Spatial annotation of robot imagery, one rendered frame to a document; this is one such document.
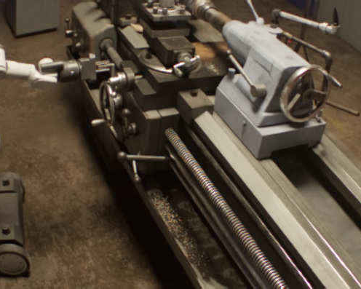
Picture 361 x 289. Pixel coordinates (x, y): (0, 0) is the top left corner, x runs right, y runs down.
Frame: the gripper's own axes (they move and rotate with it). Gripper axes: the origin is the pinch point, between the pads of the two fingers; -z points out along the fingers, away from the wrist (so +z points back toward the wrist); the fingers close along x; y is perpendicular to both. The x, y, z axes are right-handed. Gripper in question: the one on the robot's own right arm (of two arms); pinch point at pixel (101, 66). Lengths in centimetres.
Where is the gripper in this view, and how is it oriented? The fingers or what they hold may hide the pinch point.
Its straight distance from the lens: 197.7
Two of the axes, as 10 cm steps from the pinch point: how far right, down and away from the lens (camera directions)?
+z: -9.1, 1.6, -3.9
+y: 4.2, 2.7, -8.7
